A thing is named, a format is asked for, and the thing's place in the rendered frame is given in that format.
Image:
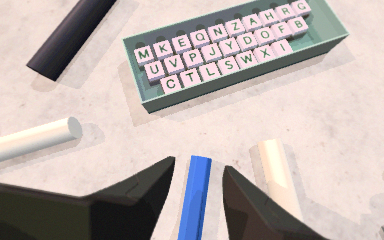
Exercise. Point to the cream cylinder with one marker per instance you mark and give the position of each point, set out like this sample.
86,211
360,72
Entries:
278,176
39,137

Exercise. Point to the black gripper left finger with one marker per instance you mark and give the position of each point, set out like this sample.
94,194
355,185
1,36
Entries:
127,210

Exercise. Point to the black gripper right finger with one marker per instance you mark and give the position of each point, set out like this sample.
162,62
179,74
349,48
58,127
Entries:
252,215

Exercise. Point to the blue stylus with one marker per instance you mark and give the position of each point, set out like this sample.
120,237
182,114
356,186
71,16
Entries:
192,218

